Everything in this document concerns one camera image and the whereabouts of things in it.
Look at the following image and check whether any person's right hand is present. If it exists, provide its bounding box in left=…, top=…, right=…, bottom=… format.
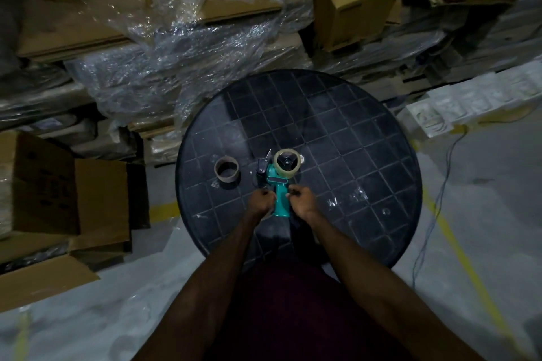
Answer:
left=287, top=186, right=321, bottom=223

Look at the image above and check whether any person's left hand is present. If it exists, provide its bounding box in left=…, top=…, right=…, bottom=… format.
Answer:
left=246, top=189, right=276, bottom=221

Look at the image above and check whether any teal tape dispenser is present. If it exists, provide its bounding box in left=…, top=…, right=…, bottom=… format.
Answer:
left=255, top=150, right=306, bottom=218

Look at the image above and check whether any person's right forearm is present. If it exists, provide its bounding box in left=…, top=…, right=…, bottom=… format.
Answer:
left=306, top=213, right=485, bottom=361

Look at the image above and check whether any person's left forearm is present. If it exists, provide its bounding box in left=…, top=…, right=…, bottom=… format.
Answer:
left=135, top=209, right=264, bottom=361

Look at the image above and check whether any clear packing tape roll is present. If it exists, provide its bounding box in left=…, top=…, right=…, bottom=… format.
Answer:
left=273, top=148, right=302, bottom=177

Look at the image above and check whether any round black plastic table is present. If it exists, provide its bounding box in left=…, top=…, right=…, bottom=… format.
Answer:
left=175, top=69, right=423, bottom=269

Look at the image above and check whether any empty cardboard tape core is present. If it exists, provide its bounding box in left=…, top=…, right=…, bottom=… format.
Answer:
left=214, top=155, right=241, bottom=184

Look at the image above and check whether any person's dark maroon clothing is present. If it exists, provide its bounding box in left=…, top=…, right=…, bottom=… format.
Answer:
left=199, top=256, right=418, bottom=361

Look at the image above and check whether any crumpled clear plastic wrap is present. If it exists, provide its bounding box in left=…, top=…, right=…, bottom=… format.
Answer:
left=65, top=0, right=316, bottom=124

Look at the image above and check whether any white foam packing piece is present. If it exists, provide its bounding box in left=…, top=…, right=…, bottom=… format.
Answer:
left=406, top=57, right=542, bottom=139

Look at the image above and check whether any open brown cardboard box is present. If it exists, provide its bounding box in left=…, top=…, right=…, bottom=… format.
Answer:
left=0, top=131, right=151, bottom=314

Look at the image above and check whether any thin grey cable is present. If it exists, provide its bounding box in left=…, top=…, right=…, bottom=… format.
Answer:
left=412, top=128, right=471, bottom=289

